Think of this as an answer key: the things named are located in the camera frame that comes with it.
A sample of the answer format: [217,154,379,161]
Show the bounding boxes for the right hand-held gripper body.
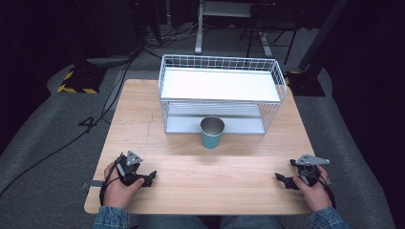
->
[288,154,331,188]

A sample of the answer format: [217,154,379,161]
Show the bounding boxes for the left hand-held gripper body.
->
[116,150,145,187]

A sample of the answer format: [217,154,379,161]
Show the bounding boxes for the person's right hand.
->
[291,164,332,214]

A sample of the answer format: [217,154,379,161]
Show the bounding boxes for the person's left hand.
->
[103,161,145,211]

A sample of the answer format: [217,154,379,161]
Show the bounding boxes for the person's left leg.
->
[137,215,208,229]

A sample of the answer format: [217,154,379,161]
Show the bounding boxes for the person's leg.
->
[137,215,208,229]
[219,215,285,229]

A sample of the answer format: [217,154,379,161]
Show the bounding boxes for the person's right leg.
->
[219,215,285,229]

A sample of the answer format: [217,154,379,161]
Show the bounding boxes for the teal metal cup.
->
[199,115,226,151]

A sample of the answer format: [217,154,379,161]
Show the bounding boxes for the black yellow striped stand base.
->
[284,70,327,98]
[56,64,109,95]

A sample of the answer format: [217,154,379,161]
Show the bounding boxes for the black metal chair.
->
[238,2,301,66]

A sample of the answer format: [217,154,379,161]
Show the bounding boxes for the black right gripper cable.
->
[305,163,337,210]

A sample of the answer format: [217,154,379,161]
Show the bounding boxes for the grey table edge bracket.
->
[80,179,105,191]

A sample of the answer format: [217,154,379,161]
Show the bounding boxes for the long black floor cable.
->
[0,52,141,198]

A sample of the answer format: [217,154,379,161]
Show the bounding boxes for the white wire shelf rack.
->
[158,53,288,135]

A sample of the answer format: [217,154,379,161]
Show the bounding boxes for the dark slanted stand post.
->
[297,0,351,73]

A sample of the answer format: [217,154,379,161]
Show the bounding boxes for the bundle of floor cables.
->
[141,18,204,52]

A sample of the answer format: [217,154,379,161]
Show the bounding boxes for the white desk frame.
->
[194,0,275,59]

